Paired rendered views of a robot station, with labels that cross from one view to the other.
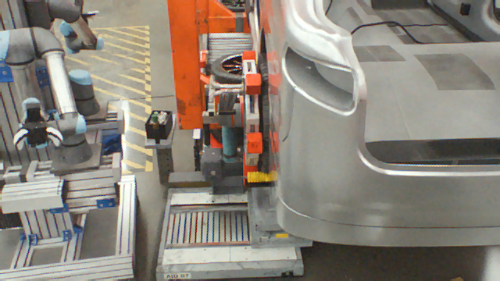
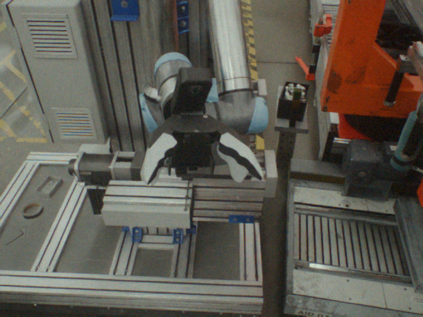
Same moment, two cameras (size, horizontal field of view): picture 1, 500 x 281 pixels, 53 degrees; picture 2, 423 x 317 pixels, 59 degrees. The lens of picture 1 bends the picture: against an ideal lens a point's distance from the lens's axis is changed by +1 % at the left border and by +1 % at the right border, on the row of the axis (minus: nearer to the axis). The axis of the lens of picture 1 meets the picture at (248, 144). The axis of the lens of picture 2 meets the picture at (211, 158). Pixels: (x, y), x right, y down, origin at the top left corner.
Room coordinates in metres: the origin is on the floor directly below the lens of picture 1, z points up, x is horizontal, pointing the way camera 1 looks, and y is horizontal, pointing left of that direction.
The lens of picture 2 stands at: (1.16, 0.65, 1.56)
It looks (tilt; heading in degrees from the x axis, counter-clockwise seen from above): 40 degrees down; 13
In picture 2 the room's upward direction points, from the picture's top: straight up
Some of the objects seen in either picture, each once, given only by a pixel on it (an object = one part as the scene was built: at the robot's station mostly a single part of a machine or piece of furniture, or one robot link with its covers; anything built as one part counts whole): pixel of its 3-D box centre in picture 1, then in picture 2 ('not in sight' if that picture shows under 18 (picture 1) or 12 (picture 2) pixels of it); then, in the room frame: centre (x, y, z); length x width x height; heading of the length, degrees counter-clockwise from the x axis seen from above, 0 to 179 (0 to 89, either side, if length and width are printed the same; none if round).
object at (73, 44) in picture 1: (74, 43); not in sight; (2.83, 1.02, 1.12); 0.11 x 0.08 x 0.11; 85
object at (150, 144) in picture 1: (161, 130); (291, 107); (2.99, 0.60, 0.44); 0.43 x 0.17 x 0.03; 3
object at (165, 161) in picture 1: (164, 155); (286, 137); (3.02, 0.60, 0.21); 0.10 x 0.10 x 0.42; 3
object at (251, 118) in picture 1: (250, 113); not in sight; (2.44, -0.01, 0.85); 0.54 x 0.07 x 0.54; 3
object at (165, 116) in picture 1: (159, 123); (293, 99); (2.95, 0.60, 0.51); 0.20 x 0.14 x 0.13; 175
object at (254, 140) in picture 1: (254, 143); not in sight; (2.13, -0.03, 0.85); 0.09 x 0.08 x 0.07; 3
